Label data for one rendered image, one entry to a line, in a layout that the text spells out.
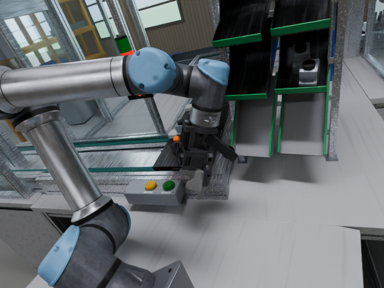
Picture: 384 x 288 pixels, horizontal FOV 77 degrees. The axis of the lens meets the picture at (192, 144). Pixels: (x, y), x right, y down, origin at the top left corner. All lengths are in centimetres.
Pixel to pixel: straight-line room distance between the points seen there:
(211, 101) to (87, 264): 44
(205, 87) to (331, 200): 54
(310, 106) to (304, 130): 8
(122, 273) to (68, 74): 43
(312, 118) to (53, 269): 79
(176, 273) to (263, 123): 54
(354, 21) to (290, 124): 117
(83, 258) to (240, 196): 53
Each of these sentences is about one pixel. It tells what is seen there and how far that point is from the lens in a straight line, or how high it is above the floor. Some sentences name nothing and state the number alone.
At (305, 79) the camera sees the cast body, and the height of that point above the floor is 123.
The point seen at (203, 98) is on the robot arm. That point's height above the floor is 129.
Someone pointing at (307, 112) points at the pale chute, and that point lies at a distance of 86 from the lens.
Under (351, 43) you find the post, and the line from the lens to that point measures 195.
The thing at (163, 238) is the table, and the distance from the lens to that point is 86.
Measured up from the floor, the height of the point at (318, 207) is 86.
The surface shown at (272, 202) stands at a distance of 86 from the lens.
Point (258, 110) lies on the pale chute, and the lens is 87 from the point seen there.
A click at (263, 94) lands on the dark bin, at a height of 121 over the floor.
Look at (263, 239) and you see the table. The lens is 78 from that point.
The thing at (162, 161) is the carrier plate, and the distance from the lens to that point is 97.
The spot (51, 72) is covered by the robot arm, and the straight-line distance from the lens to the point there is 53.
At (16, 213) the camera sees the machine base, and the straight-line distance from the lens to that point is 159.
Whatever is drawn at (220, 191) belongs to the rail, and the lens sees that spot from 86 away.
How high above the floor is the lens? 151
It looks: 32 degrees down
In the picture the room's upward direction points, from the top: 17 degrees counter-clockwise
